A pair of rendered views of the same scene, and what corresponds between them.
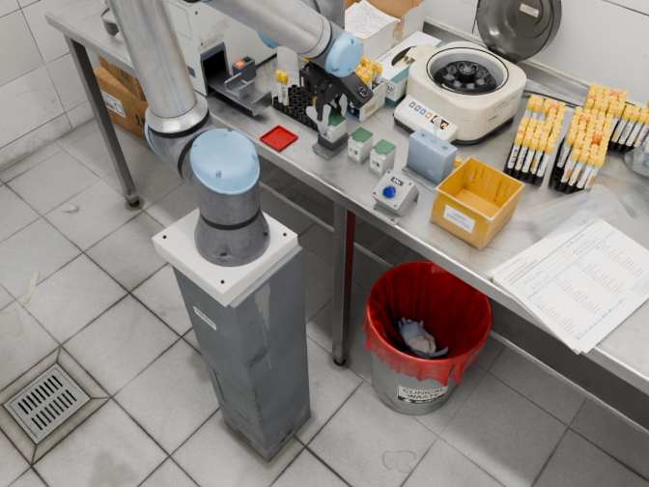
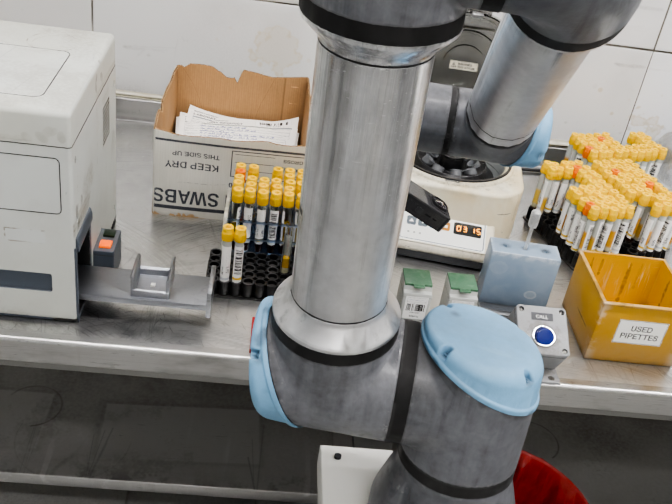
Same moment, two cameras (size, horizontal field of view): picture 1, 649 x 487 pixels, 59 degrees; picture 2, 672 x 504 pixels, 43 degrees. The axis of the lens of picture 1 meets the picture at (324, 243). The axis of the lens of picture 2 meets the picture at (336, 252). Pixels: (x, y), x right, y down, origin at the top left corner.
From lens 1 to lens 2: 0.89 m
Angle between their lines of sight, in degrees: 39
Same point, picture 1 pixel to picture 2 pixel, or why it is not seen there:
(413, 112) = (422, 229)
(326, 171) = not seen: hidden behind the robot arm
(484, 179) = (602, 275)
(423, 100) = not seen: hidden behind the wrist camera
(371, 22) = (234, 132)
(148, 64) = (390, 210)
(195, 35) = (73, 202)
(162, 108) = (370, 301)
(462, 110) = (501, 201)
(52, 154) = not seen: outside the picture
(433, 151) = (537, 260)
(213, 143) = (464, 333)
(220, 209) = (511, 450)
